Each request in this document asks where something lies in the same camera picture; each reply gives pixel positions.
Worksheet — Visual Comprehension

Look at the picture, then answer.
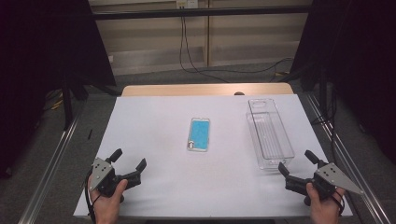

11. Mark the person's left hand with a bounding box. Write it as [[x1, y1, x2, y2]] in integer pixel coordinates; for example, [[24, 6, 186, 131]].
[[88, 176, 129, 224]]

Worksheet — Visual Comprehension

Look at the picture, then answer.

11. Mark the silver metal floor rail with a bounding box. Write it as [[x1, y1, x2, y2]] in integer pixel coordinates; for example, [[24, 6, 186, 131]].
[[306, 92, 394, 224], [18, 113, 82, 224]]

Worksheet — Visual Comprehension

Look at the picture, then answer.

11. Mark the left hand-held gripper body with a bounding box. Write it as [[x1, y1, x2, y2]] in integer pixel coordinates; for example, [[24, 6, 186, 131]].
[[90, 157, 126, 198]]

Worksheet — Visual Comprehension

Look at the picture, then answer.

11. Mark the blue smartphone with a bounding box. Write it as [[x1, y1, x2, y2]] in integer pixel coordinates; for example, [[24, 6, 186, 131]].
[[187, 117, 211, 153]]

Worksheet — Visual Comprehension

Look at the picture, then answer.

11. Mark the black metal stand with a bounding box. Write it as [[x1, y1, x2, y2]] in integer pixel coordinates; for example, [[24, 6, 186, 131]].
[[61, 73, 75, 131]]

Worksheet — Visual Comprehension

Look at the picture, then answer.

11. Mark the clear plastic storage box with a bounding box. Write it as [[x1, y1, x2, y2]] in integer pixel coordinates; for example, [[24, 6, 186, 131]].
[[246, 98, 296, 171]]

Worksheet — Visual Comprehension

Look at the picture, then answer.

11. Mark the black horizontal metal bar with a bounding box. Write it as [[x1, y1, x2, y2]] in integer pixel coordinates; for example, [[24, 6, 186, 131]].
[[92, 5, 313, 21]]

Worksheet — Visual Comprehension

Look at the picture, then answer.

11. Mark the black wall cable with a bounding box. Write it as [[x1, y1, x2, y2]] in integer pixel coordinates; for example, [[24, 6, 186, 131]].
[[182, 17, 294, 75], [178, 17, 232, 84]]

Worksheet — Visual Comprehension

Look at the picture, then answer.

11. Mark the black curtain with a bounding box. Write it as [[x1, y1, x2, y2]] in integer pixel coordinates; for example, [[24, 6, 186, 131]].
[[0, 0, 117, 180], [290, 0, 396, 163]]

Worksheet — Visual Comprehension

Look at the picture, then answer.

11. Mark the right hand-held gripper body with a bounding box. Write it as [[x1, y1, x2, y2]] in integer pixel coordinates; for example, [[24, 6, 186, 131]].
[[312, 161, 364, 201]]

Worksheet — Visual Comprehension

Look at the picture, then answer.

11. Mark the person's right hand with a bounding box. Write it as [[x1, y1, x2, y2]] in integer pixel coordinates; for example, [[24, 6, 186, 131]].
[[304, 181, 347, 224]]

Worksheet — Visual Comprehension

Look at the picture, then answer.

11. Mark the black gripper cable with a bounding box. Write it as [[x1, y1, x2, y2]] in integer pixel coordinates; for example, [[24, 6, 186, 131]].
[[84, 169, 97, 224], [333, 189, 346, 217]]

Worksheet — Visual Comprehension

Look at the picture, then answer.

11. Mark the white table mat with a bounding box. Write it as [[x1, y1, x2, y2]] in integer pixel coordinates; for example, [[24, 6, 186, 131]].
[[73, 93, 354, 218]]

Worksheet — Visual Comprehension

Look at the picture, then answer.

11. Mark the white wall socket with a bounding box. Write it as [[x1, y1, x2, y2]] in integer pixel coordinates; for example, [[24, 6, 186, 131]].
[[176, 0, 200, 9]]

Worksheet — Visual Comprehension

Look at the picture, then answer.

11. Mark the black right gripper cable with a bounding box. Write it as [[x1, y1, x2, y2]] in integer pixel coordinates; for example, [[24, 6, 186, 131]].
[[333, 189, 346, 217]]

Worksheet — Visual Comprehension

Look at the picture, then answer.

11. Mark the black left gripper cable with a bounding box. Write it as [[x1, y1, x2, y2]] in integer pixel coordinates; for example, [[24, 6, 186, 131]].
[[84, 169, 97, 224]]

